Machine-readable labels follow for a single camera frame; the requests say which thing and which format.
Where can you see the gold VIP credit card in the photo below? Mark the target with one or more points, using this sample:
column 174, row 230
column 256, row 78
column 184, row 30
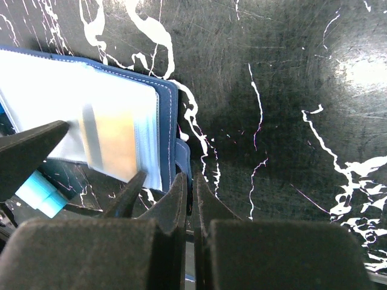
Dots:
column 108, row 138

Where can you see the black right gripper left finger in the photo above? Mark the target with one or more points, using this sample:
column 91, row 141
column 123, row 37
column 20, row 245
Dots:
column 147, row 252

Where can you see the light blue toy microphone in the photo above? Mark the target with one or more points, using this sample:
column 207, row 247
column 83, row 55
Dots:
column 41, row 195

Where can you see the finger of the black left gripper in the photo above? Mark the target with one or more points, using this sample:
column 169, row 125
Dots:
column 24, row 152
column 123, row 205

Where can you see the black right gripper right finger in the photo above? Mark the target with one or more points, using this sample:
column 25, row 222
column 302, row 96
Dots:
column 231, row 253

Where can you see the navy blue card holder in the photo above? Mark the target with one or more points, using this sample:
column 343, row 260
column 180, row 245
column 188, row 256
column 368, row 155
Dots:
column 77, row 110

